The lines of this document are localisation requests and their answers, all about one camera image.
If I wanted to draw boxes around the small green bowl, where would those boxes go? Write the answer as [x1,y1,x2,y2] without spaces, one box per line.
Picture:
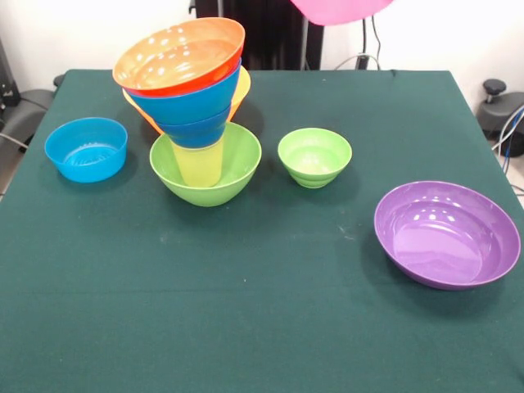
[277,127,353,189]

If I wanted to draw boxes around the yellow cup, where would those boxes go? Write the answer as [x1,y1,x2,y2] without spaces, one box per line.
[171,137,225,188]

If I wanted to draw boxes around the small dark blue bowl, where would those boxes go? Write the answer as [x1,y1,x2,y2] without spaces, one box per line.
[155,104,233,149]

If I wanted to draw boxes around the large light blue bowl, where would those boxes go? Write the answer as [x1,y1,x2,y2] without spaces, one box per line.
[124,59,242,124]

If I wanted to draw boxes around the red bowl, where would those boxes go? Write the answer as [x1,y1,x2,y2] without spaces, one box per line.
[112,16,246,98]

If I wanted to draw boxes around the purple bowl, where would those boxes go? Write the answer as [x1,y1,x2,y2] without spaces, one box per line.
[373,180,522,291]

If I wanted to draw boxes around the pink bowl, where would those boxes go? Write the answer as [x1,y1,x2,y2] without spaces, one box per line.
[289,0,396,27]

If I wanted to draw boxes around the large green bowl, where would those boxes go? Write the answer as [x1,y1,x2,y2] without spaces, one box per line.
[149,121,263,208]

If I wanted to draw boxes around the orange bowl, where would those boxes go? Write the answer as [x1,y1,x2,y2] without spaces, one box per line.
[122,67,251,136]

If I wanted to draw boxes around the dark green tablecloth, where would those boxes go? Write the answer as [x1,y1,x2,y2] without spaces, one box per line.
[0,68,524,393]

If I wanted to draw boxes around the low ribbed blue bowl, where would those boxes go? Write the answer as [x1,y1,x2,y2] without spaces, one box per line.
[43,116,129,184]

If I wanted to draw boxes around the black equipment rack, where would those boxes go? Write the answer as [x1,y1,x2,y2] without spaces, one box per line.
[0,38,21,110]

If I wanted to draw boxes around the black hanging cable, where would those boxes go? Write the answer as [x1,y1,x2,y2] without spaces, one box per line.
[361,15,382,70]

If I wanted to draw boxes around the blue and white cables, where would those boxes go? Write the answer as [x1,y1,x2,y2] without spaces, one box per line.
[490,104,524,196]

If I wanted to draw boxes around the grey cable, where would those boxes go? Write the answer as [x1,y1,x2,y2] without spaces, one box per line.
[0,133,29,149]

